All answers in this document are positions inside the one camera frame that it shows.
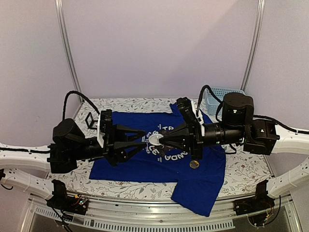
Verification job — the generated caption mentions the light blue plastic basket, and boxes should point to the light blue plastic basket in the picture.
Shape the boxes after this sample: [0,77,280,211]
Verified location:
[204,87,245,116]

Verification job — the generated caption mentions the right black cable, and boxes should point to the right black cable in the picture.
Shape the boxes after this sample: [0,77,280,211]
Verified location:
[197,84,222,116]

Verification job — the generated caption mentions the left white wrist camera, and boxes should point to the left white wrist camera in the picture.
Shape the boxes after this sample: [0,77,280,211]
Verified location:
[97,109,112,148]

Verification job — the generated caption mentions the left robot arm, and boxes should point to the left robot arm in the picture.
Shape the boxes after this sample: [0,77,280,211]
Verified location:
[0,118,146,210]

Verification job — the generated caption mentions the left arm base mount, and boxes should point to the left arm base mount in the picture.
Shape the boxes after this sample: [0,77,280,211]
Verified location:
[47,180,89,215]

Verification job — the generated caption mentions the black brooch box yellow brooch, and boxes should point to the black brooch box yellow brooch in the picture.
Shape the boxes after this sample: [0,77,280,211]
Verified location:
[85,112,98,130]

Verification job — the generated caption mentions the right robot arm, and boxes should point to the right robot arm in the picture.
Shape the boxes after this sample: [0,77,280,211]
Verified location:
[159,92,309,211]

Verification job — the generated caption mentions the round light blue brooch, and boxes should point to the round light blue brooch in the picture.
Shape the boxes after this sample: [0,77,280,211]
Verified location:
[148,133,164,146]

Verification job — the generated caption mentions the blue printed t-shirt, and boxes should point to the blue printed t-shirt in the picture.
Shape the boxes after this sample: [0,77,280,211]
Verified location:
[89,103,226,217]

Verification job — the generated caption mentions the left aluminium frame post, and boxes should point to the left aluminium frame post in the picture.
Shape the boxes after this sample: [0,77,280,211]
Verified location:
[55,0,82,92]

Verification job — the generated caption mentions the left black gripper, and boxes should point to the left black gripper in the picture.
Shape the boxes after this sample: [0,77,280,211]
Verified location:
[71,124,148,168]

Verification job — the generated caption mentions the black cable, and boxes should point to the black cable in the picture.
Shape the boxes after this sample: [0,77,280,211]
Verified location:
[62,90,102,120]
[197,84,222,116]

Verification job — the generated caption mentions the aluminium frame post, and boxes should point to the aluminium frame post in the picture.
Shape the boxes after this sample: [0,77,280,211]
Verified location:
[55,0,82,92]
[240,0,266,92]

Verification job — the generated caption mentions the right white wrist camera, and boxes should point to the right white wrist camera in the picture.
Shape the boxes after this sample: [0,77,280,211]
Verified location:
[176,97,205,136]

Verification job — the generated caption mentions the left black cable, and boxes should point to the left black cable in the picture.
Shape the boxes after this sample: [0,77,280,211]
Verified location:
[62,90,102,120]

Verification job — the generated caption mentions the floral patterned tablecloth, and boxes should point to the floral patterned tablecloth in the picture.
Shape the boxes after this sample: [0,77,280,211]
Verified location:
[47,98,274,202]

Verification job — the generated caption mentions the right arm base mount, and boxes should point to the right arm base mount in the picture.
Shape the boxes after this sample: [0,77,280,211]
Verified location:
[233,180,277,227]

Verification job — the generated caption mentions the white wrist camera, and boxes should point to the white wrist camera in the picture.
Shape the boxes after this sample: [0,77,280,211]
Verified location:
[176,97,205,136]
[97,109,112,148]

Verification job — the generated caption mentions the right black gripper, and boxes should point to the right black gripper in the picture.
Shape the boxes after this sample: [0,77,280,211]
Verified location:
[158,122,244,161]

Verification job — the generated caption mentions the round yellow blue brooch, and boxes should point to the round yellow blue brooch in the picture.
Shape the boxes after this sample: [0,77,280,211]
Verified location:
[189,160,200,169]

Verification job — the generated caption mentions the right aluminium frame post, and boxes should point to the right aluminium frame post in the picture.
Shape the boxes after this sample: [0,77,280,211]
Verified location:
[240,0,266,92]

